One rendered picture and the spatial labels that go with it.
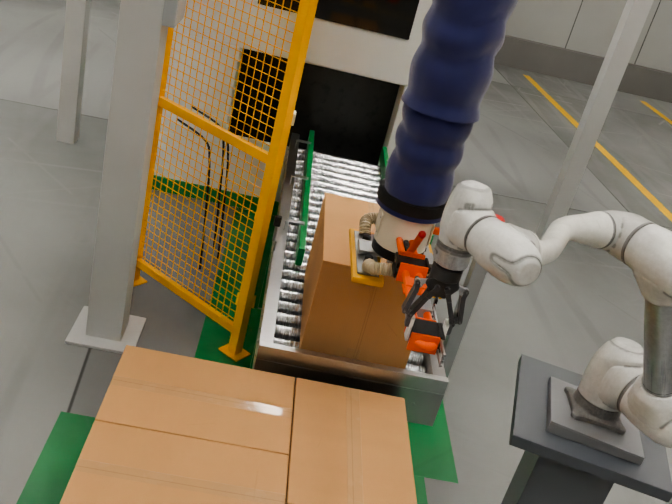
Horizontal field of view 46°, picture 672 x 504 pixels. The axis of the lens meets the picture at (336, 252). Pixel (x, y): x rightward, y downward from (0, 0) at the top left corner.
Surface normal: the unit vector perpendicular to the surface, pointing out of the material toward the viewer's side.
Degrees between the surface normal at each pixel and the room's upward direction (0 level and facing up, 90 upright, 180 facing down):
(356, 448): 0
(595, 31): 90
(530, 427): 0
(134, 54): 90
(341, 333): 90
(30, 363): 0
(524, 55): 90
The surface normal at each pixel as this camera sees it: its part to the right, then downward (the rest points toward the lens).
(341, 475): 0.23, -0.86
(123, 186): 0.00, 0.46
